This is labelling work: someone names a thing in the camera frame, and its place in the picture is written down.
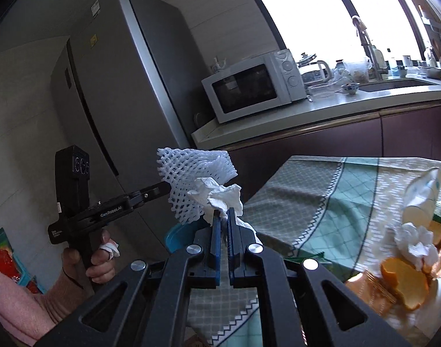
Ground white foam fruit net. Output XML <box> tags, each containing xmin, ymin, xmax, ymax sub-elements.
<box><xmin>157</xmin><ymin>147</ymin><xmax>238</xmax><ymax>224</ymax></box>

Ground white tissue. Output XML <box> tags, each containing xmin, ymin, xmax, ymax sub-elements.
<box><xmin>186</xmin><ymin>177</ymin><xmax>261</xmax><ymax>243</ymax></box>
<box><xmin>394</xmin><ymin>222</ymin><xmax>439</xmax><ymax>271</ymax></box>

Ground teal plastic trash bin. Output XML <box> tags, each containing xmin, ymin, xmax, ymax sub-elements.
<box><xmin>164</xmin><ymin>219</ymin><xmax>210</xmax><ymax>254</ymax></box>

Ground dark red kitchen cabinets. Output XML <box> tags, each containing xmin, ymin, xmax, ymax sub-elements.
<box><xmin>227</xmin><ymin>102</ymin><xmax>441</xmax><ymax>201</ymax></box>

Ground kitchen sink faucet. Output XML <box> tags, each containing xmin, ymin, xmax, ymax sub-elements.
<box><xmin>352</xmin><ymin>15</ymin><xmax>382</xmax><ymax>81</ymax></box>

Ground person's left hand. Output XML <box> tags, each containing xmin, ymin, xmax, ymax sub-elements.
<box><xmin>62</xmin><ymin>230</ymin><xmax>118</xmax><ymax>292</ymax></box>

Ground colourful floor package basket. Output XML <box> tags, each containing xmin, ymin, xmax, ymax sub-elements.
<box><xmin>0</xmin><ymin>227</ymin><xmax>45</xmax><ymax>294</ymax></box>

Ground silver refrigerator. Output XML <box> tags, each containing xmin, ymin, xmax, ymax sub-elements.
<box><xmin>50</xmin><ymin>0</ymin><xmax>221</xmax><ymax>254</ymax></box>

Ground green patterned tablecloth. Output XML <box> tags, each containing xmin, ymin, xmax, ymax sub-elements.
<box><xmin>188</xmin><ymin>156</ymin><xmax>441</xmax><ymax>346</ymax></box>

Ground gold snack wrapper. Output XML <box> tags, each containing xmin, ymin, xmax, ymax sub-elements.
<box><xmin>345</xmin><ymin>270</ymin><xmax>396</xmax><ymax>316</ymax></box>

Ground orange peel piece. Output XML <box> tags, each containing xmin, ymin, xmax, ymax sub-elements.
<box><xmin>380</xmin><ymin>257</ymin><xmax>429</xmax><ymax>311</ymax></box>

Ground white microwave oven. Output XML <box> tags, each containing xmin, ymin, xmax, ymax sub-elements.
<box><xmin>202</xmin><ymin>49</ymin><xmax>307</xmax><ymax>124</ymax></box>

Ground crumpled white tissue on table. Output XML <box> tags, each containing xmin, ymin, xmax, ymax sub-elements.
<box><xmin>394</xmin><ymin>222</ymin><xmax>439</xmax><ymax>271</ymax></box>

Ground white paper cup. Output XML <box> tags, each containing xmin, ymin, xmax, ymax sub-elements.
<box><xmin>402</xmin><ymin>167</ymin><xmax>441</xmax><ymax>227</ymax></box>

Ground glass electric kettle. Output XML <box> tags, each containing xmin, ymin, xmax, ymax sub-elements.
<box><xmin>297</xmin><ymin>53</ymin><xmax>333</xmax><ymax>86</ymax></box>

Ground small blue white bowl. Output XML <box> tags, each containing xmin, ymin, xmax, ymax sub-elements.
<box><xmin>341</xmin><ymin>82</ymin><xmax>359</xmax><ymax>96</ymax></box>

